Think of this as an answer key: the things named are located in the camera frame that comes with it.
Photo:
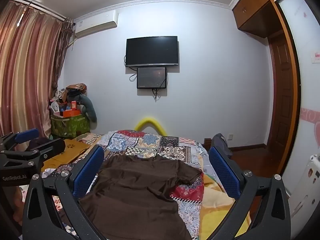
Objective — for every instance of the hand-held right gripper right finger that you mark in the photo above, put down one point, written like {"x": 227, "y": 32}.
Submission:
{"x": 222, "y": 172}

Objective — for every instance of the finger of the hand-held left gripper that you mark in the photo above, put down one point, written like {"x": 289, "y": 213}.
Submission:
{"x": 50, "y": 147}
{"x": 26, "y": 133}

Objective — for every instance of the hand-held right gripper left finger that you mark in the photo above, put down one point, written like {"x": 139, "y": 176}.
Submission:
{"x": 87, "y": 172}

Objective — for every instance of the brown shirt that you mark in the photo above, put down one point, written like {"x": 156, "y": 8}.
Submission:
{"x": 135, "y": 192}

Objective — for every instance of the dark purple cloth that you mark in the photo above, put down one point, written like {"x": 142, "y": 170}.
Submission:
{"x": 37, "y": 142}

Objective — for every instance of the orange patterned pillow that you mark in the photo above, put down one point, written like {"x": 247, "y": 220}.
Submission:
{"x": 70, "y": 150}

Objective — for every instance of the green patterned storage box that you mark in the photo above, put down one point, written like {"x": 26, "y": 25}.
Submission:
{"x": 70, "y": 127}

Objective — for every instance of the dark grey cloth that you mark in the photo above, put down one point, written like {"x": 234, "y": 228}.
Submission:
{"x": 222, "y": 142}

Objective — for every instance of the orange box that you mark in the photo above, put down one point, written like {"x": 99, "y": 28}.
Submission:
{"x": 71, "y": 113}

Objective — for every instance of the patchwork printed blanket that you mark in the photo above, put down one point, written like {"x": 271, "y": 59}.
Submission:
{"x": 175, "y": 145}

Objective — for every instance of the pile of bags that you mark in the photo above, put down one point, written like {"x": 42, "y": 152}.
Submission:
{"x": 76, "y": 90}

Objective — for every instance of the striped pink curtain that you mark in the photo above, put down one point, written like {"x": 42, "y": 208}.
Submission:
{"x": 25, "y": 67}

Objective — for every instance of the yellow foam tube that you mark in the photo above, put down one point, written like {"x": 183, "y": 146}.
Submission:
{"x": 150, "y": 120}

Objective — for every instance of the white plastic appliance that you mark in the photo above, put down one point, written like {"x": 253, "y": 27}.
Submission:
{"x": 307, "y": 185}

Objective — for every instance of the wooden door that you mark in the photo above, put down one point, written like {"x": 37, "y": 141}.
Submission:
{"x": 281, "y": 92}

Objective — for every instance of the white air conditioner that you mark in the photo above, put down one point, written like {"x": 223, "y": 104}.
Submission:
{"x": 97, "y": 23}

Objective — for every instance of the wooden overhead cabinet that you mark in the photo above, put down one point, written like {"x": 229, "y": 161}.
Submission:
{"x": 252, "y": 10}

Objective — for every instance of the wooden bed frame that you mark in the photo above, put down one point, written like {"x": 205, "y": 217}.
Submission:
{"x": 207, "y": 143}

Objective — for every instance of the pink wall sticker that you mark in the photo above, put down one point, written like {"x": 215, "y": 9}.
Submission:
{"x": 311, "y": 120}

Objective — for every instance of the small black wall monitor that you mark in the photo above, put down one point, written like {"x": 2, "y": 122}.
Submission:
{"x": 151, "y": 77}

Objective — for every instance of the large black wall television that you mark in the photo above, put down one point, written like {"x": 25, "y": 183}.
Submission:
{"x": 152, "y": 51}

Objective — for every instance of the wall switch panel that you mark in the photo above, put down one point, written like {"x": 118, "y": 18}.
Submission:
{"x": 316, "y": 57}

